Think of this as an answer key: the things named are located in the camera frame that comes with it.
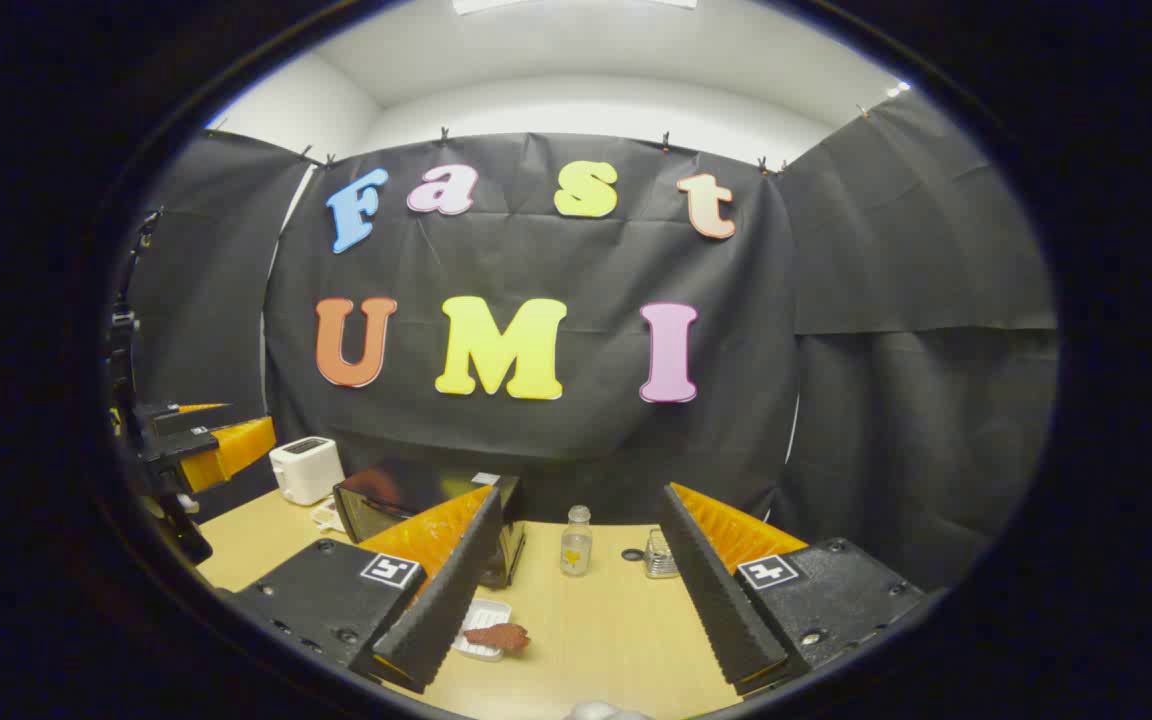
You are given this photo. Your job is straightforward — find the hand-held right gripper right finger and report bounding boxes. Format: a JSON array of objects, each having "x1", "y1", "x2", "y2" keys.
[{"x1": 658, "y1": 483, "x2": 927, "y2": 696}]

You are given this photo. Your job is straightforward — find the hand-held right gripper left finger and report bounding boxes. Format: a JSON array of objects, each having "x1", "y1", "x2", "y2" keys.
[{"x1": 226, "y1": 485, "x2": 505, "y2": 694}]

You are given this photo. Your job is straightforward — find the brown meat piece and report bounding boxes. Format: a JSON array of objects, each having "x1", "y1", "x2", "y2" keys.
[{"x1": 463, "y1": 623, "x2": 531, "y2": 656}]

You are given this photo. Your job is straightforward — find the black electric oven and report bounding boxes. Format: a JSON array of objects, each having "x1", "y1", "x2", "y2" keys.
[{"x1": 333, "y1": 462, "x2": 527, "y2": 589}]

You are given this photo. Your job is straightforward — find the white rectangular tray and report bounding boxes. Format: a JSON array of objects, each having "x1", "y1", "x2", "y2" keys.
[{"x1": 453, "y1": 598, "x2": 514, "y2": 663}]

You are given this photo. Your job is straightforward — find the white toaster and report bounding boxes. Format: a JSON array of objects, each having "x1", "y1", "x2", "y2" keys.
[{"x1": 269, "y1": 437, "x2": 346, "y2": 506}]

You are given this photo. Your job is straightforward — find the clear bottle with yellow label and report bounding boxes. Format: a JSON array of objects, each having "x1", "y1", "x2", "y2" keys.
[{"x1": 560, "y1": 505, "x2": 594, "y2": 578}]

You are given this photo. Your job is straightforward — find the ceiling light panel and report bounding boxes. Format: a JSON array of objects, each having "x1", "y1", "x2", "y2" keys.
[{"x1": 451, "y1": 0, "x2": 699, "y2": 15}]

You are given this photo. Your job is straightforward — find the metal wire basket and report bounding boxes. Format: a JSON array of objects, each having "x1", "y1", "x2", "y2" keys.
[{"x1": 644, "y1": 527, "x2": 682, "y2": 580}]

